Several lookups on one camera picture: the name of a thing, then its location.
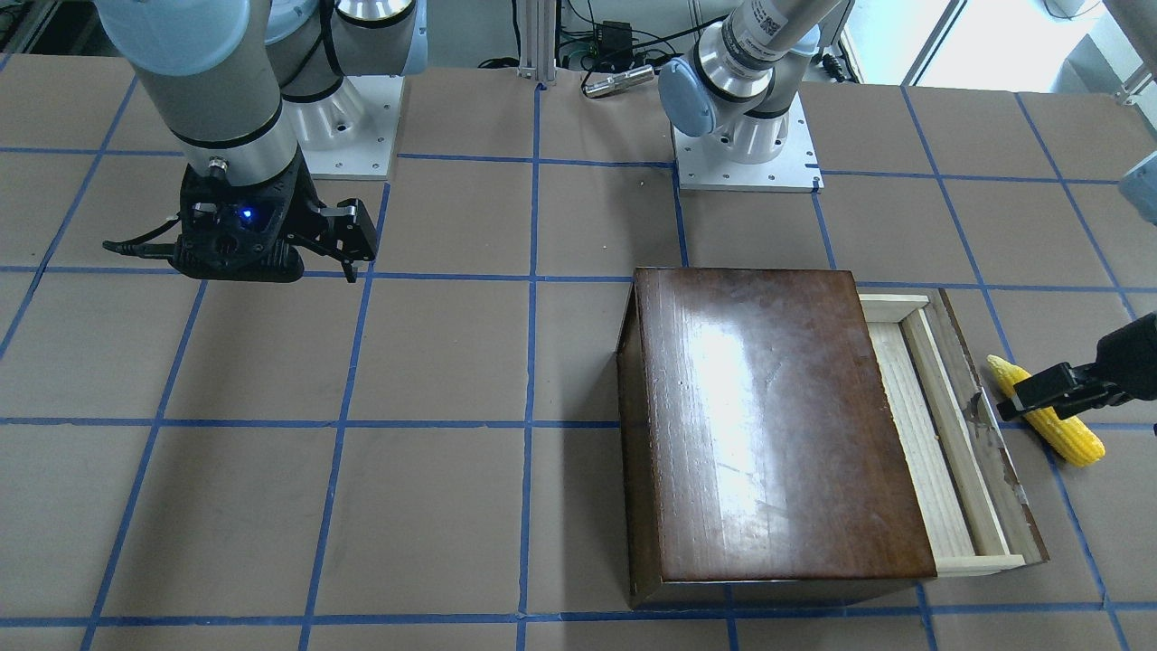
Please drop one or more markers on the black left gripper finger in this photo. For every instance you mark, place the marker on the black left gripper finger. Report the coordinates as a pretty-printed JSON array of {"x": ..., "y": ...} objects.
[{"x": 1068, "y": 390}]

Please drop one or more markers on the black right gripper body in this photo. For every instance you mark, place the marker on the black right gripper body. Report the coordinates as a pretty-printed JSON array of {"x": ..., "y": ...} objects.
[{"x": 305, "y": 201}]

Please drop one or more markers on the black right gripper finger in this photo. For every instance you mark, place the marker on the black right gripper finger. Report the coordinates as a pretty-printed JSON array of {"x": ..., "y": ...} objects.
[
  {"x": 349, "y": 234},
  {"x": 350, "y": 269}
]

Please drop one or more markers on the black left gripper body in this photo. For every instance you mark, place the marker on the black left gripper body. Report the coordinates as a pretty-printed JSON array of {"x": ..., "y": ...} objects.
[{"x": 1130, "y": 351}]

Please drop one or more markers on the yellow toy corn cob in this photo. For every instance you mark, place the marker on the yellow toy corn cob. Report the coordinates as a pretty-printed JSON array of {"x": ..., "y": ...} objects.
[{"x": 1070, "y": 438}]

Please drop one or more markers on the dark brown wooden drawer box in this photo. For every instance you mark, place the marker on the dark brown wooden drawer box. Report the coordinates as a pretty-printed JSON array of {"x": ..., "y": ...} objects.
[{"x": 790, "y": 441}]

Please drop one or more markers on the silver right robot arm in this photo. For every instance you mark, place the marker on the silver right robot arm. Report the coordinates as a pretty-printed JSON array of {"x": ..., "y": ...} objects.
[{"x": 253, "y": 91}]

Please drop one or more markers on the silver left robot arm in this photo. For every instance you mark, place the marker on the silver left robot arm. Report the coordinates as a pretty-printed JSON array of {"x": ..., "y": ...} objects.
[{"x": 994, "y": 192}]

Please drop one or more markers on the black electronics box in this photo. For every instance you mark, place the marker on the black electronics box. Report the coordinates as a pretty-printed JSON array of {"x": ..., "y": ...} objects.
[{"x": 613, "y": 38}]

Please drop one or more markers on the silver metal cylinder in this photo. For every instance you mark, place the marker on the silver metal cylinder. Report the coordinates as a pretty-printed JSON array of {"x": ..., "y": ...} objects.
[{"x": 619, "y": 82}]

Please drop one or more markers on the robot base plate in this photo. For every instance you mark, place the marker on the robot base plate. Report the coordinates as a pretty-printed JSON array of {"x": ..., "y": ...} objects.
[{"x": 350, "y": 135}]

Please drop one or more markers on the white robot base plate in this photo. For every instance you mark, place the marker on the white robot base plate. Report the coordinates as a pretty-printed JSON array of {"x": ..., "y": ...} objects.
[{"x": 775, "y": 155}]

